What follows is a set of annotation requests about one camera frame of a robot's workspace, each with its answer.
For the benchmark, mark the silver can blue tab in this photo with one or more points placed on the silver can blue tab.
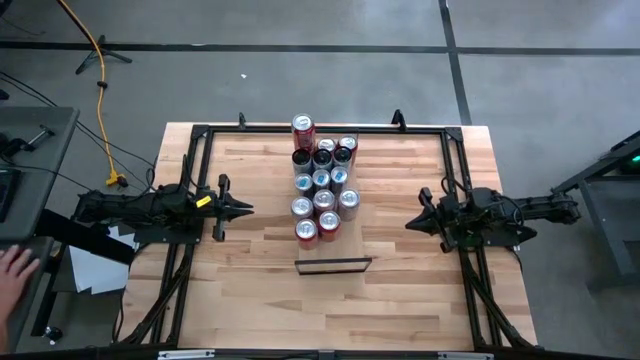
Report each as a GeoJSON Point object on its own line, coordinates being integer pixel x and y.
{"type": "Point", "coordinates": [321, 178]}
{"type": "Point", "coordinates": [339, 176]}

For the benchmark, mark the white paper sheets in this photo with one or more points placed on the white paper sheets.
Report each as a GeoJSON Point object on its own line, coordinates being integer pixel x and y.
{"type": "Point", "coordinates": [95, 272]}

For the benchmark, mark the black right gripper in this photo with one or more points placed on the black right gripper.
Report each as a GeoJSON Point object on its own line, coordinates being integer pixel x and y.
{"type": "Point", "coordinates": [440, 220]}

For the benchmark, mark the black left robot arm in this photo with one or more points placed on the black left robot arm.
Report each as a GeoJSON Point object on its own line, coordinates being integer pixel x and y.
{"type": "Point", "coordinates": [125, 207]}

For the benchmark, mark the black beam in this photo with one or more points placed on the black beam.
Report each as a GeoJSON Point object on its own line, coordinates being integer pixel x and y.
{"type": "Point", "coordinates": [85, 237]}

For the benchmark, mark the metal clamp tool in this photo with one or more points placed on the metal clamp tool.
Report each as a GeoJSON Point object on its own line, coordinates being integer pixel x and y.
{"type": "Point", "coordinates": [40, 134]}

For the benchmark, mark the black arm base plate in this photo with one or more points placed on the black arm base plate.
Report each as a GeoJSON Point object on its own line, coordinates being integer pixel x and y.
{"type": "Point", "coordinates": [150, 236]}
{"type": "Point", "coordinates": [500, 241]}

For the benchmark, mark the black metal cart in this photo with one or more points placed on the black metal cart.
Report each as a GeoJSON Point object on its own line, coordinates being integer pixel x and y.
{"type": "Point", "coordinates": [622, 152]}

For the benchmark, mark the silver metal bracket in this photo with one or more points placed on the silver metal bracket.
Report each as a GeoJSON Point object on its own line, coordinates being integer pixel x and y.
{"type": "Point", "coordinates": [465, 356]}
{"type": "Point", "coordinates": [186, 354]}

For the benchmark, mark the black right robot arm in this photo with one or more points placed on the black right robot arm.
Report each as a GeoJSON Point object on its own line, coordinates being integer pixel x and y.
{"type": "Point", "coordinates": [540, 207]}

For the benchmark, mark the black tripod stand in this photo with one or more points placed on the black tripod stand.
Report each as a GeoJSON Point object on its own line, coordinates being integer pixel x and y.
{"type": "Point", "coordinates": [102, 50]}

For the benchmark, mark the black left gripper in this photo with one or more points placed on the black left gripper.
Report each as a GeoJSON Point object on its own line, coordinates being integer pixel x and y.
{"type": "Point", "coordinates": [220, 206]}

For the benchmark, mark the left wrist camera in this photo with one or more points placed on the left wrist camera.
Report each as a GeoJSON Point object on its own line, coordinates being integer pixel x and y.
{"type": "Point", "coordinates": [203, 201]}

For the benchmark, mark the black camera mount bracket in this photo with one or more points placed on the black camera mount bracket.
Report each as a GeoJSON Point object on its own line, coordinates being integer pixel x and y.
{"type": "Point", "coordinates": [242, 119]}
{"type": "Point", "coordinates": [398, 120]}

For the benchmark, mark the grey desk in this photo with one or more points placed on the grey desk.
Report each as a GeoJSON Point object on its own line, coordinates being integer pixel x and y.
{"type": "Point", "coordinates": [45, 165]}

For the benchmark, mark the blue silver energy drink can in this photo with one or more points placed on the blue silver energy drink can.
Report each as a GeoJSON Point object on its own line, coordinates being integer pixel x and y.
{"type": "Point", "coordinates": [303, 182]}

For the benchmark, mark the black caster wheel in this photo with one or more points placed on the black caster wheel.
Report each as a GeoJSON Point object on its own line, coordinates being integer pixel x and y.
{"type": "Point", "coordinates": [52, 333]}

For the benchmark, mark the person's hand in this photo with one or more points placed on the person's hand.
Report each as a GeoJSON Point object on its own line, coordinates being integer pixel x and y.
{"type": "Point", "coordinates": [14, 277]}

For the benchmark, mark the black keyboard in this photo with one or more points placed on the black keyboard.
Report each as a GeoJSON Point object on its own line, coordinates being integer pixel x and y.
{"type": "Point", "coordinates": [6, 195]}

